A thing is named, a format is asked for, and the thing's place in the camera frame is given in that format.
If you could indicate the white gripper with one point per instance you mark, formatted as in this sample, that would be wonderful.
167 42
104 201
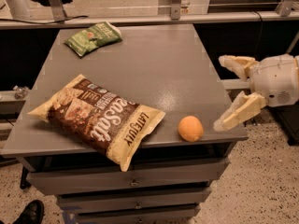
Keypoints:
275 79

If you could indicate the orange fruit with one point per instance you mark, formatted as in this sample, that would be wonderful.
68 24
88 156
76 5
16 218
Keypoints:
190 128

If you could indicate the green chip bag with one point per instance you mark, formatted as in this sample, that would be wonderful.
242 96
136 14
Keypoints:
94 37

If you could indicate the brown Late July chip bag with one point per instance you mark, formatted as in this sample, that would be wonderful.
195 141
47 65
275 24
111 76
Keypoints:
102 119

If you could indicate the crumpled clear plastic object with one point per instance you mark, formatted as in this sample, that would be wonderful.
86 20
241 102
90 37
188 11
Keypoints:
20 92

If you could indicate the black shoe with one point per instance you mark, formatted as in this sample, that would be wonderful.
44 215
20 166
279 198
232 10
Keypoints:
32 214

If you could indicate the grey metal rail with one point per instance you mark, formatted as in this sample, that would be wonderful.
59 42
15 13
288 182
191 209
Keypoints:
7 24

